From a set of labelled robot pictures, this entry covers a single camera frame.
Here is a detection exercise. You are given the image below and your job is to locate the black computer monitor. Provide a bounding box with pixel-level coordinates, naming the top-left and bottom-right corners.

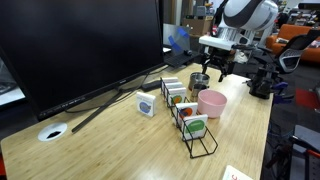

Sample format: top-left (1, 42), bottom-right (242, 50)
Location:
top-left (0, 0), bottom-right (163, 120)

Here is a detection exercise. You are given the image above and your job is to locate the black wire rack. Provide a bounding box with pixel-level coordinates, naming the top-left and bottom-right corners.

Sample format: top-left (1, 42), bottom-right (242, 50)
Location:
top-left (160, 78), bottom-right (218, 159)

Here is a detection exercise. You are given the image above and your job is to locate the small steel mug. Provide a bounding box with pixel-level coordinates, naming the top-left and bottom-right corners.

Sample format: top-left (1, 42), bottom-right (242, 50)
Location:
top-left (190, 84), bottom-right (208, 102)

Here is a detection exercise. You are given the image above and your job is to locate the pink plastic cup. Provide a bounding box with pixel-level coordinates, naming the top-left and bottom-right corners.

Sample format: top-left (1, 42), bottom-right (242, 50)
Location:
top-left (198, 89), bottom-right (227, 118)

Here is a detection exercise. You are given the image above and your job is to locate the black desk clamp mount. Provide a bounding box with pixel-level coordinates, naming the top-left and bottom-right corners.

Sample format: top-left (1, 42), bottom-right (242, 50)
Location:
top-left (249, 67), bottom-right (278, 99)

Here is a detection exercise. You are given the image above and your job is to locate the orange sofa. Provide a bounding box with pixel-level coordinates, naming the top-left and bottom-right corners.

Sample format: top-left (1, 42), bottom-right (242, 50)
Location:
top-left (265, 23), bottom-right (320, 64)

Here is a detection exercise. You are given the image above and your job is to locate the black office chair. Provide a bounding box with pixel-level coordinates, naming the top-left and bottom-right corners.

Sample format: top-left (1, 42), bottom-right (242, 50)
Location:
top-left (256, 28), bottom-right (320, 76)

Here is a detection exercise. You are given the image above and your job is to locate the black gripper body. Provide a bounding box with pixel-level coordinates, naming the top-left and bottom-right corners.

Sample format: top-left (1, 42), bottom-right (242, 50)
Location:
top-left (205, 47), bottom-right (235, 67)

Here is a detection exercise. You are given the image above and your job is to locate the white card green label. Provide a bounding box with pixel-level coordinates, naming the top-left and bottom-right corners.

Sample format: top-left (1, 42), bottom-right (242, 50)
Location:
top-left (182, 114), bottom-right (208, 140)

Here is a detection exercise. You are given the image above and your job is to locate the black keyboard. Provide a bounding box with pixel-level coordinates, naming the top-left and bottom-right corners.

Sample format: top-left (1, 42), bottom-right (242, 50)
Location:
top-left (164, 52), bottom-right (199, 68)

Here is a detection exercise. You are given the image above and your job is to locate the white card orange label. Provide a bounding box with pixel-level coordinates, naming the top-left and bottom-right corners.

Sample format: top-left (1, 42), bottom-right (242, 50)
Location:
top-left (174, 102), bottom-right (198, 125)

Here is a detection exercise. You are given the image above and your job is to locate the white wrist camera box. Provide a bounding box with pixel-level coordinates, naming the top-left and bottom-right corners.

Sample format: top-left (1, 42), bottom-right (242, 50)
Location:
top-left (199, 36), bottom-right (235, 50)

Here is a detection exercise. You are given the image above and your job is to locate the white card in rack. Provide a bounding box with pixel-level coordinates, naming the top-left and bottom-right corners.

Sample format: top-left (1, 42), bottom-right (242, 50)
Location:
top-left (164, 82), bottom-right (184, 97)
top-left (161, 77), bottom-right (179, 94)
top-left (168, 87), bottom-right (186, 106)

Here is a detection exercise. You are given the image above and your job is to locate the white desk grommet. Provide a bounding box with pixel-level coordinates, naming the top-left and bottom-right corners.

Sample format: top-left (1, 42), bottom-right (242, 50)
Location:
top-left (37, 122), bottom-right (68, 142)

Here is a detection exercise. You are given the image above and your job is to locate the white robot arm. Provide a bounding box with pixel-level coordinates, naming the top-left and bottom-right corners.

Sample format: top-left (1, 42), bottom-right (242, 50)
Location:
top-left (199, 0), bottom-right (278, 82)

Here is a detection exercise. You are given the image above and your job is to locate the silver metal bowl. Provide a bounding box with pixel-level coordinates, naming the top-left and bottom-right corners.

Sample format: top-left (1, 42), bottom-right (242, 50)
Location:
top-left (188, 72), bottom-right (210, 90)

